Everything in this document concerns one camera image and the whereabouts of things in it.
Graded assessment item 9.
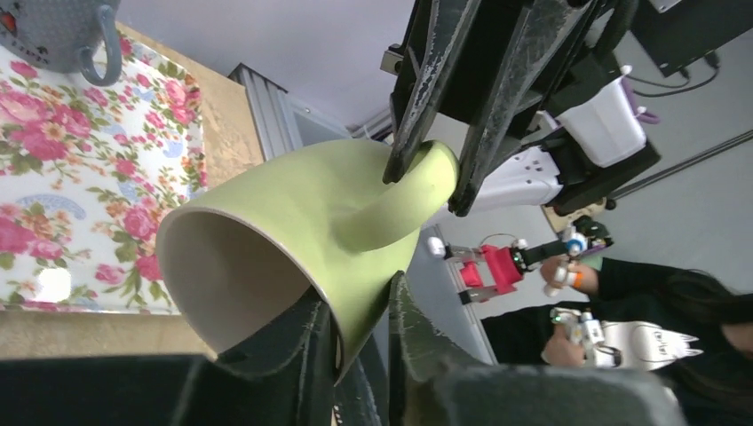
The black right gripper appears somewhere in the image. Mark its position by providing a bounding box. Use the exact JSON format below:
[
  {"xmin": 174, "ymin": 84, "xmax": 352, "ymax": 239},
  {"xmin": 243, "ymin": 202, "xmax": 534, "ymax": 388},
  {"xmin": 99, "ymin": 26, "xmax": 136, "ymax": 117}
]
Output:
[{"xmin": 381, "ymin": 0, "xmax": 623, "ymax": 217}]

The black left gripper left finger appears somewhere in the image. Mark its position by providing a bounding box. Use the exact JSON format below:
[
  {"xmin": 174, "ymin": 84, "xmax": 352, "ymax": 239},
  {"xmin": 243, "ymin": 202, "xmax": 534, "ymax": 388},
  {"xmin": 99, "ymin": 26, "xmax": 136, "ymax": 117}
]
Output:
[{"xmin": 1, "ymin": 292, "xmax": 385, "ymax": 425}]

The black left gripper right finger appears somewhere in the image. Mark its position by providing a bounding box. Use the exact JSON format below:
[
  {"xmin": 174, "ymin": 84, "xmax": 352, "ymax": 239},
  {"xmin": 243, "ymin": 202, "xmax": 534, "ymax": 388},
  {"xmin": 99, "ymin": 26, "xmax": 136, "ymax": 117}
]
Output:
[{"xmin": 388, "ymin": 271, "xmax": 686, "ymax": 426}]

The light green mug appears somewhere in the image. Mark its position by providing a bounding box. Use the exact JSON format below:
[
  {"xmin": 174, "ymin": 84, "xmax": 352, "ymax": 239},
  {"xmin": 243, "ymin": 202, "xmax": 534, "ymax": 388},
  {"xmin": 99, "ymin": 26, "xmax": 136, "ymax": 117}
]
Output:
[{"xmin": 155, "ymin": 138, "xmax": 458, "ymax": 375}]

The grey blue mug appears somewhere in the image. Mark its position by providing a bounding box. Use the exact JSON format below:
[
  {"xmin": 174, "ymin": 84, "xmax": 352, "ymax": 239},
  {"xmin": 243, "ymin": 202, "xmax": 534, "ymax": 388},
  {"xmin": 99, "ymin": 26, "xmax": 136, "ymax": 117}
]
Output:
[{"xmin": 1, "ymin": 0, "xmax": 123, "ymax": 87}]

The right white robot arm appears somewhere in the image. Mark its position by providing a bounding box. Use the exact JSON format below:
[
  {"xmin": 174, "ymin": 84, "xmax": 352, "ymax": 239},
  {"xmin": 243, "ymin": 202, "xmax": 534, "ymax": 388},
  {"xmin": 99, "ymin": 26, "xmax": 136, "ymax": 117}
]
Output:
[{"xmin": 381, "ymin": 1, "xmax": 752, "ymax": 217}]

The person in black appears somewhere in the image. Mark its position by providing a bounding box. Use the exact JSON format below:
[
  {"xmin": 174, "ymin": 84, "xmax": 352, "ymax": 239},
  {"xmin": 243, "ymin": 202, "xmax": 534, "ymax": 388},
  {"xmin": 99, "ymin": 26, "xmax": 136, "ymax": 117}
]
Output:
[{"xmin": 480, "ymin": 256, "xmax": 753, "ymax": 426}]

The floral tray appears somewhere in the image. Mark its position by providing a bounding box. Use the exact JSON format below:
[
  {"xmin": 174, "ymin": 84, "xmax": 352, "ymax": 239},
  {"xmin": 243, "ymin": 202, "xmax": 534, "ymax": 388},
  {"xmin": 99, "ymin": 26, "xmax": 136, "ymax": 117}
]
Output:
[{"xmin": 1, "ymin": 36, "xmax": 207, "ymax": 315}]

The red teleoperation handle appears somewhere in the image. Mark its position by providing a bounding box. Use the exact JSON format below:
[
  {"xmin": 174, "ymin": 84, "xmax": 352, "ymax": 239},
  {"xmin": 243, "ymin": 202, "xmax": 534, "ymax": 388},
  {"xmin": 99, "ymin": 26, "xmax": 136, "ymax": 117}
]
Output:
[{"xmin": 426, "ymin": 216, "xmax": 614, "ymax": 304}]

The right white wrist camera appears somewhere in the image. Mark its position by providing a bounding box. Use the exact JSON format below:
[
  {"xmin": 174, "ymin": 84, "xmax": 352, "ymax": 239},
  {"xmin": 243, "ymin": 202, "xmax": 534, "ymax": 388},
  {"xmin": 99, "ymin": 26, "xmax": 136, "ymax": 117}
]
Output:
[{"xmin": 555, "ymin": 76, "xmax": 646, "ymax": 169}]

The white teleoperation handle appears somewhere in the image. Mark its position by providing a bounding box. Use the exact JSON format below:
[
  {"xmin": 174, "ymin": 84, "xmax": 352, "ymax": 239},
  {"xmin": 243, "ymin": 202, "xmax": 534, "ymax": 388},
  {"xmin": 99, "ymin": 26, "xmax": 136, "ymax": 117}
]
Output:
[{"xmin": 550, "ymin": 307, "xmax": 622, "ymax": 368}]

